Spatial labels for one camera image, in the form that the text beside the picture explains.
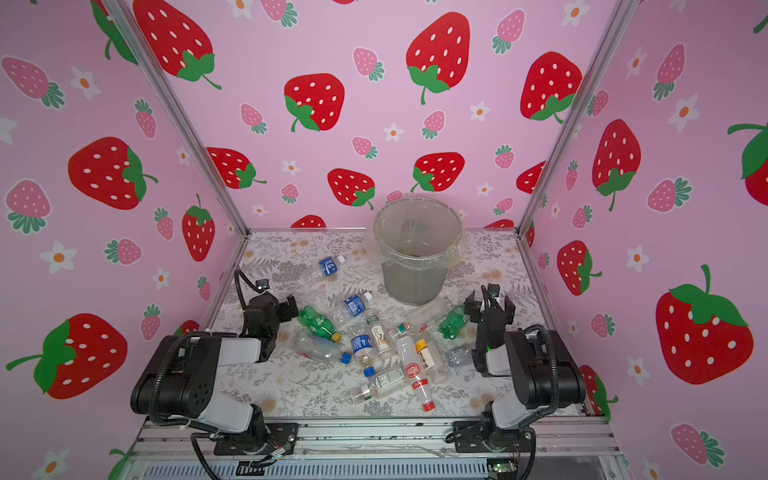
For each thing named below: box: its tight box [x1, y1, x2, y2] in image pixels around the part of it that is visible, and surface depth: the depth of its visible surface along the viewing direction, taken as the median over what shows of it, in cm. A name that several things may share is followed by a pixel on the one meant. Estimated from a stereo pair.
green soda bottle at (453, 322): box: [439, 306, 466, 340], surface depth 92 cm
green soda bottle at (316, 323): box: [298, 306, 342, 343], surface depth 91 cm
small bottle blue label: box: [351, 334, 375, 368], surface depth 88 cm
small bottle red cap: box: [412, 378, 436, 412], surface depth 80 cm
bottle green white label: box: [353, 367, 409, 403], surface depth 81 cm
